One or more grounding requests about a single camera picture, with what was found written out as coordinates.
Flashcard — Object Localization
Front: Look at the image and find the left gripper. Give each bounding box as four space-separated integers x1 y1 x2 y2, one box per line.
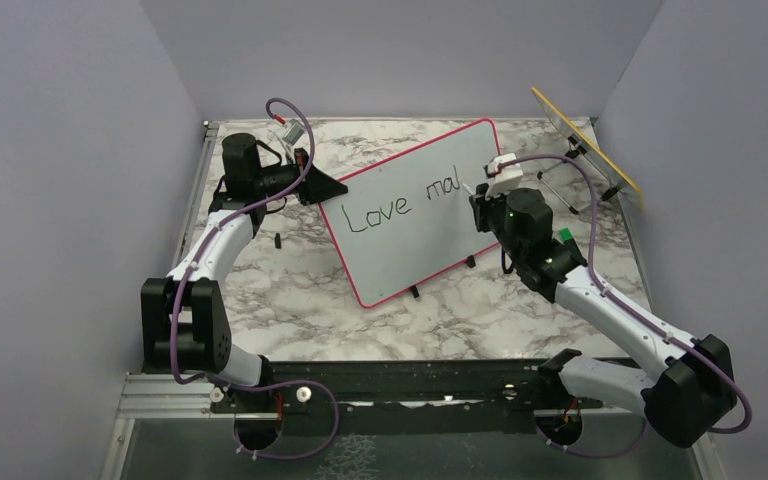
254 148 348 206

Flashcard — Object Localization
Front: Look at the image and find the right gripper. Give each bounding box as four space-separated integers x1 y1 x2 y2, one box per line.
472 179 525 263

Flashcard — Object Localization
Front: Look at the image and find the pink-framed whiteboard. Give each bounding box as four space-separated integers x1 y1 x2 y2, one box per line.
320 118 500 309

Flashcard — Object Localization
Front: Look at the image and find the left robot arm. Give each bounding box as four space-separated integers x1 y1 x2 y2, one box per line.
140 133 348 411

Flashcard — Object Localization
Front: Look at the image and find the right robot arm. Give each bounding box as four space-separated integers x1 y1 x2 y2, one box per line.
469 183 738 448

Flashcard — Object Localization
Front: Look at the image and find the green black highlighter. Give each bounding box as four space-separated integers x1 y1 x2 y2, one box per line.
559 228 575 244

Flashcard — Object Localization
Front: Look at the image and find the yellow-edged board on stand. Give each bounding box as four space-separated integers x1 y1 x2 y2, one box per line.
531 86 644 210

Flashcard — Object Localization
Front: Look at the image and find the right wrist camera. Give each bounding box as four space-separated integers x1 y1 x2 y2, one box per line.
484 153 523 200

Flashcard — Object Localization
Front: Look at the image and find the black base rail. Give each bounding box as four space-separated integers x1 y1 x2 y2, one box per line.
211 357 604 439

